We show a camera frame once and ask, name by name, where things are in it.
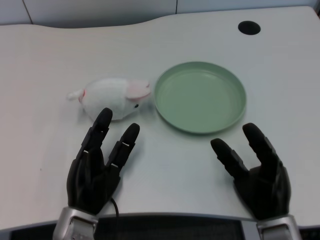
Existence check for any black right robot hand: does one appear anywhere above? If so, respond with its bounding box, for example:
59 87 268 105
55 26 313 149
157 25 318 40
210 122 292 221

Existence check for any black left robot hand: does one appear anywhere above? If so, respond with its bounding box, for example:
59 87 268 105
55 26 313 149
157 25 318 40
66 107 141 216

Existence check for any white rabbit doll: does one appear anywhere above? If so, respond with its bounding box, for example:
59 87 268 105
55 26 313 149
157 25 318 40
66 77 152 122

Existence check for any green round plate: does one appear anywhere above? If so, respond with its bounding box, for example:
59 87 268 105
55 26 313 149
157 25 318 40
153 61 248 136

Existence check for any dark robot torso front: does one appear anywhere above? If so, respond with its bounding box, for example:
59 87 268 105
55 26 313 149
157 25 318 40
0 212 320 240

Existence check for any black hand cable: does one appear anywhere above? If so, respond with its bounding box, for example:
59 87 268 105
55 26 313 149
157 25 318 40
110 190 120 216

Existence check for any black table cable hole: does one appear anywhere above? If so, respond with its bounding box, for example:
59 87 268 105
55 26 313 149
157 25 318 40
237 20 261 36

